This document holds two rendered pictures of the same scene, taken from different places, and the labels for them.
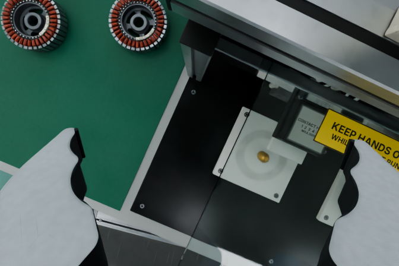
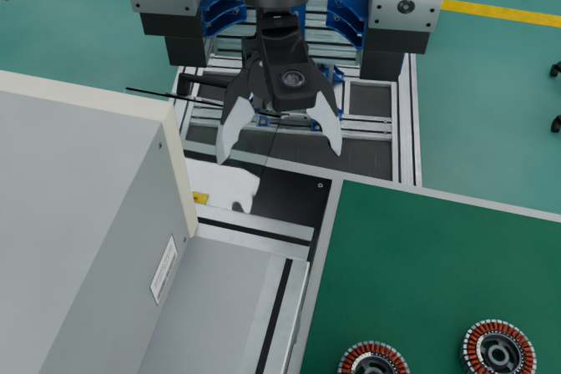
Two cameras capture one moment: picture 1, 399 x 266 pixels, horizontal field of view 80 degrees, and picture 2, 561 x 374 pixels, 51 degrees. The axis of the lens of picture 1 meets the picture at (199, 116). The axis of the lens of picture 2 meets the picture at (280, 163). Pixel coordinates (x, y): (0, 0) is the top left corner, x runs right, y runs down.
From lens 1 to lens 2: 0.60 m
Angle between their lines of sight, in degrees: 34
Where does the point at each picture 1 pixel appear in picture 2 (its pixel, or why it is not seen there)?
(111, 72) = (392, 320)
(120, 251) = (347, 159)
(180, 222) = (275, 175)
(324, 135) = (202, 198)
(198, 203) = (260, 196)
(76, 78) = (431, 305)
